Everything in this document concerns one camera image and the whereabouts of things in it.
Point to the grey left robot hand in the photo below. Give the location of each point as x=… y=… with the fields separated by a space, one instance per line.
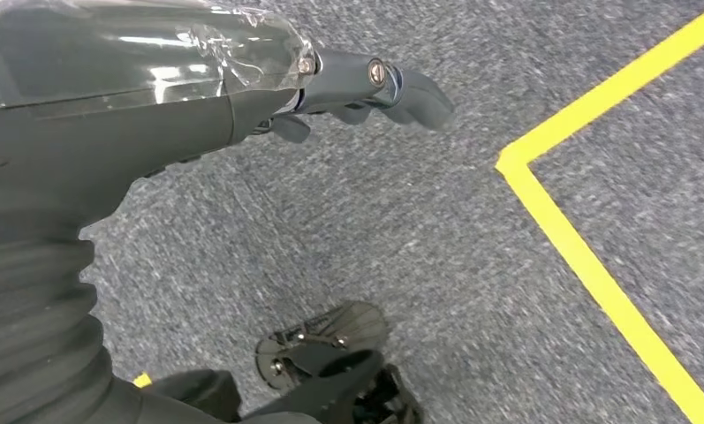
x=123 y=117

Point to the black robot foot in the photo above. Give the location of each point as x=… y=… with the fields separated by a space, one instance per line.
x=328 y=363

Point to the yellow floor tape square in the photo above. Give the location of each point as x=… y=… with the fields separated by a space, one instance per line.
x=562 y=234

